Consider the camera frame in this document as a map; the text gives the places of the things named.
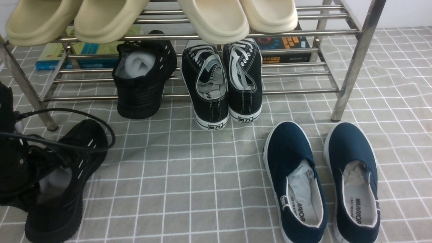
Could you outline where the black knit sneaker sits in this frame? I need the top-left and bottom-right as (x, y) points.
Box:
(112, 39), (177, 119)
(24, 119), (109, 243)

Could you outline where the steel shoe rack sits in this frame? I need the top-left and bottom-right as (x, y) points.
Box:
(1, 0), (386, 131)

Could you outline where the left black canvas sneaker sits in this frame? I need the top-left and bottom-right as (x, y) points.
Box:
(180, 40), (228, 131)

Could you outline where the black canvas sneaker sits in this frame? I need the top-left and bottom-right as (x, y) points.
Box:
(222, 38), (263, 123)
(180, 40), (228, 131)

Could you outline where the right black canvas sneaker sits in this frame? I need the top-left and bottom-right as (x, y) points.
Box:
(222, 38), (263, 123)

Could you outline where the cream slipper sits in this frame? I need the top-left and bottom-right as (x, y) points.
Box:
(178, 0), (250, 45)
(240, 0), (298, 33)

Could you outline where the black and orange book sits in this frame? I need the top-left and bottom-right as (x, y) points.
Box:
(254, 36), (312, 64)

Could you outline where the left navy slip-on shoe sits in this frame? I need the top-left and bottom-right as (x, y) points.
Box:
(263, 121), (328, 243)

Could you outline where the navy slip-on shoe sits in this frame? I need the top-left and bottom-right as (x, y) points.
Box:
(263, 121), (328, 243)
(324, 122), (381, 243)

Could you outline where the far right cream slipper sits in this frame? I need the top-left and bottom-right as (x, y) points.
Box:
(240, 0), (298, 33)

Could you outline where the right navy slip-on shoe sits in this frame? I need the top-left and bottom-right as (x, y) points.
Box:
(324, 122), (381, 243)

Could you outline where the beige slipper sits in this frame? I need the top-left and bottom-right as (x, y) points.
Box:
(5, 0), (82, 46)
(74, 0), (149, 44)

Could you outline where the green and blue book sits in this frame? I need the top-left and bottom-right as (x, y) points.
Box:
(35, 41), (124, 70)

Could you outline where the far left beige slipper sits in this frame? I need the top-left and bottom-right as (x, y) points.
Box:
(5, 0), (82, 46)

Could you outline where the black cable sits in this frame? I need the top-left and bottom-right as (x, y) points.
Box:
(0, 108), (116, 154)

